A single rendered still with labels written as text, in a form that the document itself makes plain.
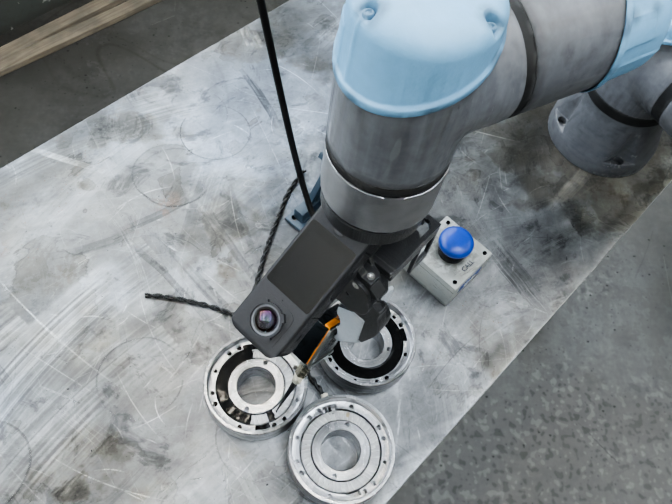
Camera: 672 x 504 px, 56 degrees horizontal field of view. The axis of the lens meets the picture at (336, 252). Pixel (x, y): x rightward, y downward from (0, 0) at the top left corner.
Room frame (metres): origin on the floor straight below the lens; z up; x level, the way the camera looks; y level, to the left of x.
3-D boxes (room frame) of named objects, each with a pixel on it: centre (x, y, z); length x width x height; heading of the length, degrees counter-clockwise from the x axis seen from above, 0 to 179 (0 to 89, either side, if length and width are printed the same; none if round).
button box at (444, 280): (0.39, -0.13, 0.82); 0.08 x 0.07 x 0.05; 146
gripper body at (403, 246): (0.25, -0.02, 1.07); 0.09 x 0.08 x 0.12; 148
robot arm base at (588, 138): (0.66, -0.34, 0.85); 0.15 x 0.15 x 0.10
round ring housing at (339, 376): (0.26, -0.05, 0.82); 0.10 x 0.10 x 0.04
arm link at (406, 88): (0.24, -0.02, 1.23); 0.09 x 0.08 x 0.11; 128
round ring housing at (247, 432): (0.19, 0.05, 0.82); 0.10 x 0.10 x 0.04
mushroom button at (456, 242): (0.38, -0.13, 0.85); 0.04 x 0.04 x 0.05
